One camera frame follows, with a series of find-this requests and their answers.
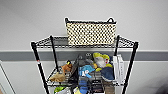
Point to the pale woven basket dark spots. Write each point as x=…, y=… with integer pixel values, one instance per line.
x=91, y=33

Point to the grey small toy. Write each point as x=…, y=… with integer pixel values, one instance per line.
x=88, y=56

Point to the black triangular bag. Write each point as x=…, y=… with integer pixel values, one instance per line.
x=74, y=71

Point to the brown plush toy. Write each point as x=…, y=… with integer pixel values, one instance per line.
x=63, y=71

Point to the blue round item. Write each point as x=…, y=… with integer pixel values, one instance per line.
x=83, y=85

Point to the tall white box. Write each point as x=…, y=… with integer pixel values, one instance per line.
x=118, y=68

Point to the black white box stack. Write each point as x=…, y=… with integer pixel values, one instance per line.
x=96, y=86

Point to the small brown box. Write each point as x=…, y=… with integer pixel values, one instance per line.
x=109, y=88

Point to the white printed bag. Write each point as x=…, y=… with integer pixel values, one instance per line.
x=61, y=90

